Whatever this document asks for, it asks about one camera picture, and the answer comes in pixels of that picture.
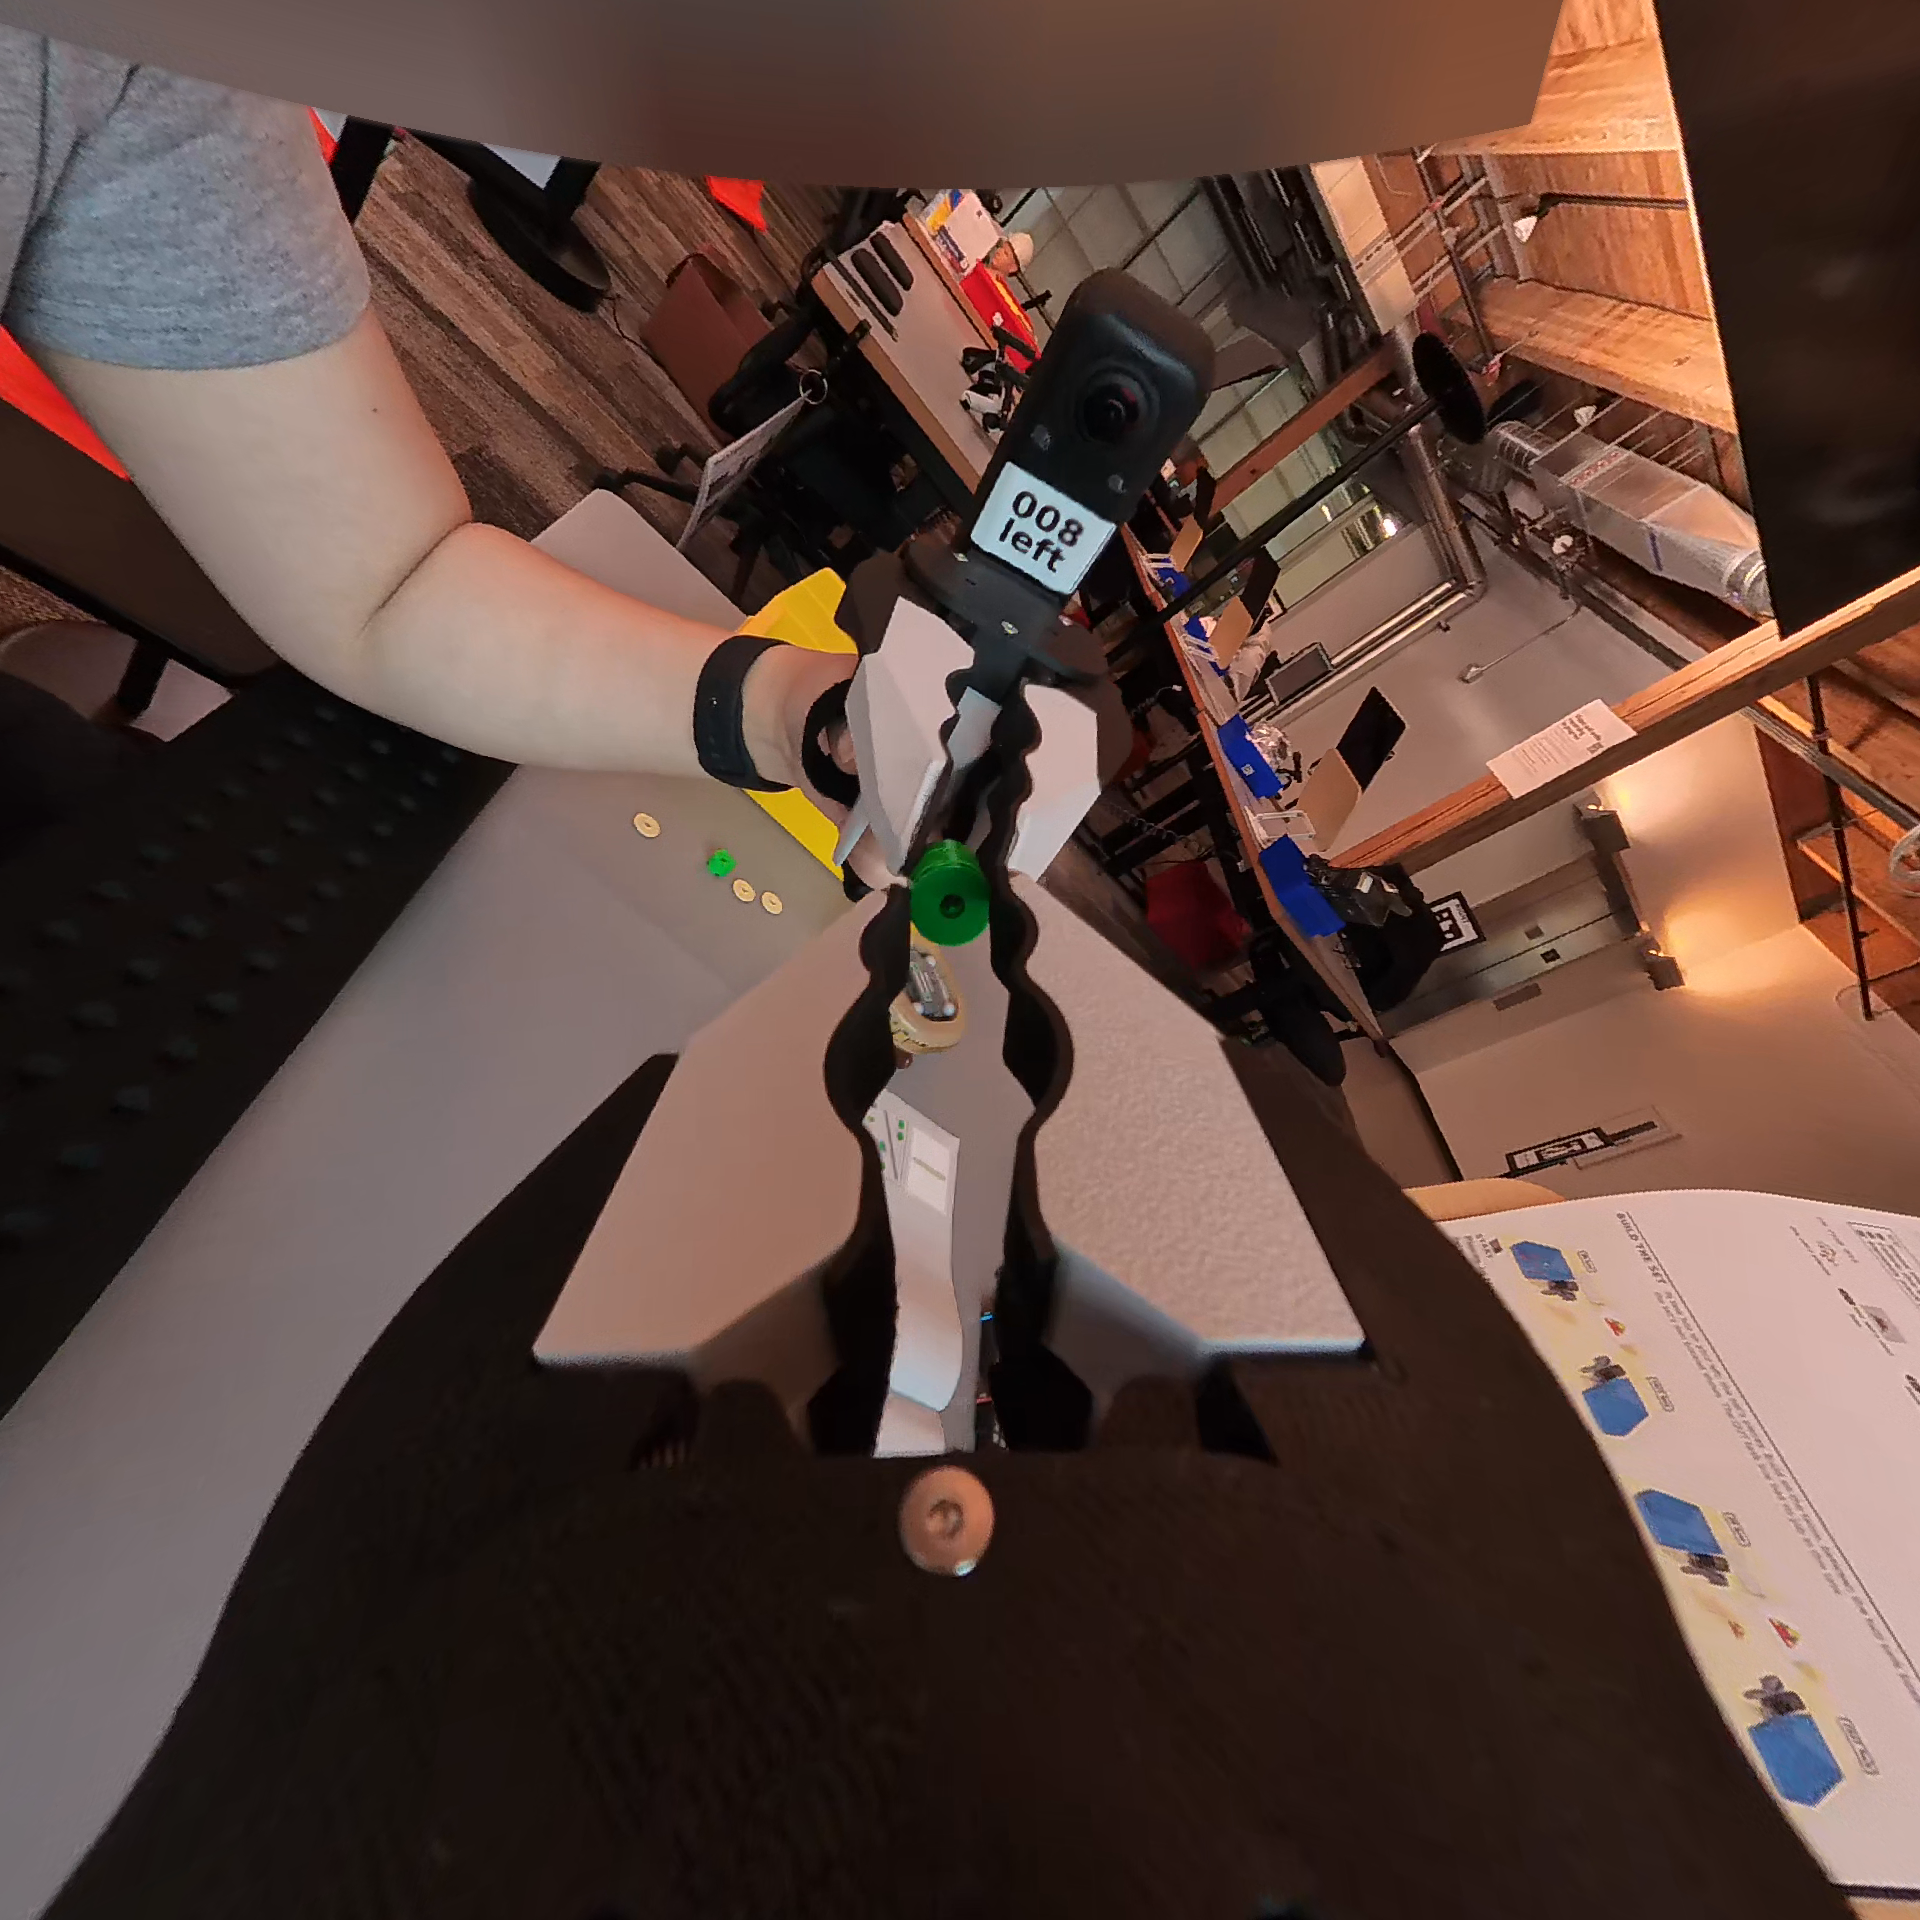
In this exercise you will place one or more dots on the black wristband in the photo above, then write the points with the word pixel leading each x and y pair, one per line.
pixel 713 720

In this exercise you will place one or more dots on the tan tape roll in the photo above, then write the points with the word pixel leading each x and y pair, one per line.
pixel 930 1026

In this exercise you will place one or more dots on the white paper notice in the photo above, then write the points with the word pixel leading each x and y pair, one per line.
pixel 1559 746

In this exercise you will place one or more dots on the black tablet screen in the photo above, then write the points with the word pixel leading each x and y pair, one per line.
pixel 1368 739

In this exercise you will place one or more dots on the yellow plastic bin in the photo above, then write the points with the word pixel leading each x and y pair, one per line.
pixel 810 614

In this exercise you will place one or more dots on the wood edged office table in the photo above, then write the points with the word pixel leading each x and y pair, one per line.
pixel 914 346

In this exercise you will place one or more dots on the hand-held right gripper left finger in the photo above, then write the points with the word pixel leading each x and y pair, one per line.
pixel 720 1200

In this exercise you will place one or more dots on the blue plastic bin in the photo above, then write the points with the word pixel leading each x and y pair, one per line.
pixel 1251 755
pixel 1298 885

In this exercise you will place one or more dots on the person's left hand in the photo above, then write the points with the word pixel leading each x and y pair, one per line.
pixel 781 720

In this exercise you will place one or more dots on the person's grey printed shirt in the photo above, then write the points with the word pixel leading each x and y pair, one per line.
pixel 149 224

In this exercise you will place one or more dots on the grey desk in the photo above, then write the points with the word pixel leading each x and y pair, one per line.
pixel 450 1049

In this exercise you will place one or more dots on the framed marker sign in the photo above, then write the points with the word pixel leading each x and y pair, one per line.
pixel 1453 917

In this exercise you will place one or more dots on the long office table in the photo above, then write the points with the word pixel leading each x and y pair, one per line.
pixel 1200 690

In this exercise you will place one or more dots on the red plastic bin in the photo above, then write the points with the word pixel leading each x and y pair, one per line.
pixel 1194 914
pixel 998 307

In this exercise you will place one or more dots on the instruction board on stand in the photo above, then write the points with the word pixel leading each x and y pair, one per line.
pixel 1725 1424

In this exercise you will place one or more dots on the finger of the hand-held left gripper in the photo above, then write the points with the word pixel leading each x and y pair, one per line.
pixel 901 705
pixel 1067 764

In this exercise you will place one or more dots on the flat printed instruction sheet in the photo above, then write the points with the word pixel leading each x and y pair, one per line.
pixel 914 1200

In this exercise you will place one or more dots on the silver air duct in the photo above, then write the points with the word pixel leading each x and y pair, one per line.
pixel 1651 509

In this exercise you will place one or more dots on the green round toy brick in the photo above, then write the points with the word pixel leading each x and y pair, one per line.
pixel 950 892

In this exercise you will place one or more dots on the orange traffic cone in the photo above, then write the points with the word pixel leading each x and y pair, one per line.
pixel 735 198
pixel 45 404

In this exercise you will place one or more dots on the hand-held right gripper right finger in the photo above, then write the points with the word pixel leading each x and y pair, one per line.
pixel 1185 1200

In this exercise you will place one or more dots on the black perforated mat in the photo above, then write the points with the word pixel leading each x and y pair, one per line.
pixel 225 974

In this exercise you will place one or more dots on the person's left forearm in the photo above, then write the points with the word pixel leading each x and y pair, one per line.
pixel 495 644

